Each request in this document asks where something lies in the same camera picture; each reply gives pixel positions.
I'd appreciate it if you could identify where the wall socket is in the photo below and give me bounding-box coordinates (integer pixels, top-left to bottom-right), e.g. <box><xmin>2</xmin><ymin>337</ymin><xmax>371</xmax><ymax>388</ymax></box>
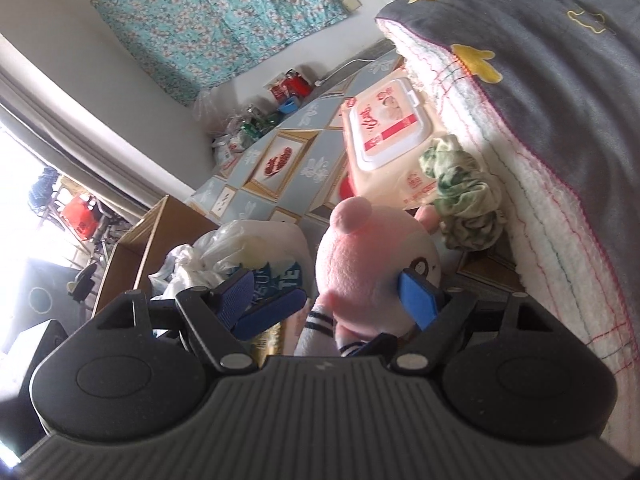
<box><xmin>342</xmin><ymin>0</ymin><xmax>362</xmax><ymax>12</ymax></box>

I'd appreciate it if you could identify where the small blue container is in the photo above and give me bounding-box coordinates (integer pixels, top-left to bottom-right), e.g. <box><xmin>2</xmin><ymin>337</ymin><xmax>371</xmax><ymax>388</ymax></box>
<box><xmin>278</xmin><ymin>96</ymin><xmax>300</xmax><ymax>115</ymax></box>

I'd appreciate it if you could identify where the pink plush toy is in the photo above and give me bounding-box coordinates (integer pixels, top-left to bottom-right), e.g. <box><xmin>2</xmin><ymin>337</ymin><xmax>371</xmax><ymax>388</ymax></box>
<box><xmin>294</xmin><ymin>196</ymin><xmax>442</xmax><ymax>358</ymax></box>

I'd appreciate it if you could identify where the grey blanket with yellow patches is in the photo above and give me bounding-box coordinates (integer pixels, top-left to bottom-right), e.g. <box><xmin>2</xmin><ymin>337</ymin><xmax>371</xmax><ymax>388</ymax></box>
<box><xmin>376</xmin><ymin>0</ymin><xmax>639</xmax><ymax>462</ymax></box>

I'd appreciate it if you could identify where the brown cardboard box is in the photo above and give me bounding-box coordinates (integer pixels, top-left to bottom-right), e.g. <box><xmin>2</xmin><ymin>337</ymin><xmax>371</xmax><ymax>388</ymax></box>
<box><xmin>93</xmin><ymin>195</ymin><xmax>217</xmax><ymax>315</ymax></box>

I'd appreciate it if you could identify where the white plastic bag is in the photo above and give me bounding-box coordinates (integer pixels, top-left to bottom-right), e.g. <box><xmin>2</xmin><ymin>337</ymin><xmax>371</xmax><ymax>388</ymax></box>
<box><xmin>149</xmin><ymin>220</ymin><xmax>314</xmax><ymax>304</ymax></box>

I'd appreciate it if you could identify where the cotton swab bag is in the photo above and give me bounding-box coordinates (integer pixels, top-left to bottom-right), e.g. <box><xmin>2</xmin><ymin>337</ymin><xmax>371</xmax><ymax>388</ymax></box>
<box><xmin>232</xmin><ymin>261</ymin><xmax>307</xmax><ymax>366</ymax></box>

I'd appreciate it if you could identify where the pink wet wipes pack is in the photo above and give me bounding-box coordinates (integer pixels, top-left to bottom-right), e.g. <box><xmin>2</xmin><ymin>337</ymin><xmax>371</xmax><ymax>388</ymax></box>
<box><xmin>341</xmin><ymin>70</ymin><xmax>447</xmax><ymax>210</ymax></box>

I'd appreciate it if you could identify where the grey window curtain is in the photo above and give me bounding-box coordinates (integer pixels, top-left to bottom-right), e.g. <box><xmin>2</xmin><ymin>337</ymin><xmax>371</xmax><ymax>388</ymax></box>
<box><xmin>1</xmin><ymin>38</ymin><xmax>194</xmax><ymax>221</ymax></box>

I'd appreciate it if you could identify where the clear bag of bottles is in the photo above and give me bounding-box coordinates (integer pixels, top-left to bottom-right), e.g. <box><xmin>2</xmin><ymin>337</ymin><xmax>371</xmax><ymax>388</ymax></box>
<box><xmin>191</xmin><ymin>88</ymin><xmax>284</xmax><ymax>174</ymax></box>

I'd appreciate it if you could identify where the teal floral wall cloth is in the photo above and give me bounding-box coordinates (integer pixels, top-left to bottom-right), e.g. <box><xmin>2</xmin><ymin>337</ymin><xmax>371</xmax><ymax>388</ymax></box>
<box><xmin>91</xmin><ymin>0</ymin><xmax>348</xmax><ymax>106</ymax></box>

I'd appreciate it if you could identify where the red kettle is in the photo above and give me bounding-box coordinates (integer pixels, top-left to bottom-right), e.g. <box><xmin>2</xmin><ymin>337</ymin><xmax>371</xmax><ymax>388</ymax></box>
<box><xmin>284</xmin><ymin>70</ymin><xmax>312</xmax><ymax>100</ymax></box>

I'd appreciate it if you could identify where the white power cable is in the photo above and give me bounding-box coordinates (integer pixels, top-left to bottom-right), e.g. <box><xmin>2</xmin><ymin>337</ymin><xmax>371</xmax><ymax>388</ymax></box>
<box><xmin>313</xmin><ymin>56</ymin><xmax>377</xmax><ymax>87</ymax></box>

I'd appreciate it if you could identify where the green white scrunchie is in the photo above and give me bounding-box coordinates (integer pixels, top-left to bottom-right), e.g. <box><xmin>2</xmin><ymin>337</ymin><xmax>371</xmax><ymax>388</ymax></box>
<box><xmin>419</xmin><ymin>134</ymin><xmax>506</xmax><ymax>252</ymax></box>

